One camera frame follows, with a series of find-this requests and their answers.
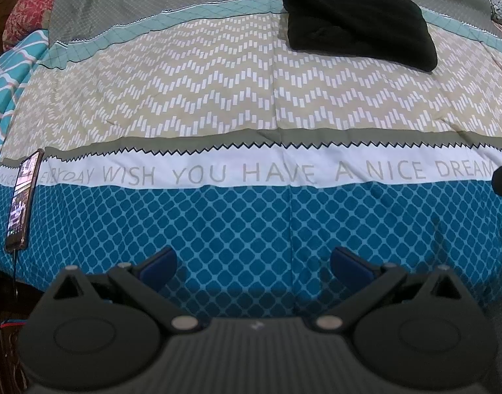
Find floral patchwork quilt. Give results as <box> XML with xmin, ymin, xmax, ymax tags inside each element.
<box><xmin>2</xmin><ymin>0</ymin><xmax>502</xmax><ymax>52</ymax></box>

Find black smartphone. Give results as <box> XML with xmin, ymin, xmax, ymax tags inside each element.
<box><xmin>5</xmin><ymin>150</ymin><xmax>45</xmax><ymax>252</ymax></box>

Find black pants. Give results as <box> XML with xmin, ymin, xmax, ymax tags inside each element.
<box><xmin>281</xmin><ymin>0</ymin><xmax>439</xmax><ymax>73</ymax></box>

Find black phone cable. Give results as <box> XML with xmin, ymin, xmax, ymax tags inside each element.
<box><xmin>11</xmin><ymin>247</ymin><xmax>22</xmax><ymax>321</ymax></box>

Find printed patterned blanket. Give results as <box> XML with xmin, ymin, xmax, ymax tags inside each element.
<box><xmin>0</xmin><ymin>0</ymin><xmax>502</xmax><ymax>318</ymax></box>

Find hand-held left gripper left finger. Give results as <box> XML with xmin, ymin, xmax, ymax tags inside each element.
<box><xmin>50</xmin><ymin>246</ymin><xmax>202</xmax><ymax>333</ymax></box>

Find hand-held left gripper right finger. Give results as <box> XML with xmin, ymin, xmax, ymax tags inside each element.
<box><xmin>315</xmin><ymin>246</ymin><xmax>465</xmax><ymax>332</ymax></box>

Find teal lattice bed sheet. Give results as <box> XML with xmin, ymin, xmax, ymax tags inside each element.
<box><xmin>0</xmin><ymin>29</ymin><xmax>51</xmax><ymax>175</ymax></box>

